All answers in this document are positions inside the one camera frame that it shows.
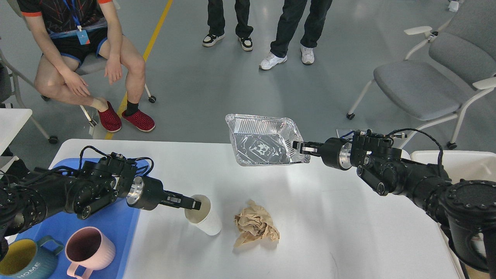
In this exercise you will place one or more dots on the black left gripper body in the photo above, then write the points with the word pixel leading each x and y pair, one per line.
pixel 146 193

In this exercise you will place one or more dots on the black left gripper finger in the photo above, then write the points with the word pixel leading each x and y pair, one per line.
pixel 177 200

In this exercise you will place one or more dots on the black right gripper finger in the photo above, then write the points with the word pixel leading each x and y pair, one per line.
pixel 306 146
pixel 310 151

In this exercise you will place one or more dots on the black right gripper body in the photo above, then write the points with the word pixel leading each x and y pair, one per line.
pixel 336 153

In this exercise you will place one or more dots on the white paper cup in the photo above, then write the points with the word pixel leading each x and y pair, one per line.
pixel 206 218

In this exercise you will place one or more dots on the aluminium foil tray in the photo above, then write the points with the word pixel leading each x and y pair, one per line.
pixel 262 141

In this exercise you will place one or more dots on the pink ribbed mug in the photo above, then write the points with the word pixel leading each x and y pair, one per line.
pixel 88 249

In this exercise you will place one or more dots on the brown paper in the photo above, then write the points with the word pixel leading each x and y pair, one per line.
pixel 255 223

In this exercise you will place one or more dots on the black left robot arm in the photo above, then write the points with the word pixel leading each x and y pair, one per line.
pixel 83 191

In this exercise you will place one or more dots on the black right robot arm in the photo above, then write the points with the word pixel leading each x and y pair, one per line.
pixel 466 210

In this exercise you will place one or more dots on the clear floor plate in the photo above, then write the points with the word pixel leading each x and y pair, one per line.
pixel 345 133

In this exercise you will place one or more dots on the blue plastic tray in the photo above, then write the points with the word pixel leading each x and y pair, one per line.
pixel 117 222

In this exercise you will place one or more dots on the grey office chair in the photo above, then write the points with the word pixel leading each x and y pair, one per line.
pixel 466 46

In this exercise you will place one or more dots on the standing person white sneakers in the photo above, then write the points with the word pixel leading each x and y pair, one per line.
pixel 286 28

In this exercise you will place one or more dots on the teal mug yellow inside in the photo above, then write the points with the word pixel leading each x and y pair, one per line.
pixel 29 259

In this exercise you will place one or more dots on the white plastic bin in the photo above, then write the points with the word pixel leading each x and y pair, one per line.
pixel 469 165

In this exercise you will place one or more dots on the white side table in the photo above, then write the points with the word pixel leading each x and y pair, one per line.
pixel 11 122

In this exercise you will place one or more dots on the seated person in shorts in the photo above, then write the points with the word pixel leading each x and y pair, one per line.
pixel 67 32

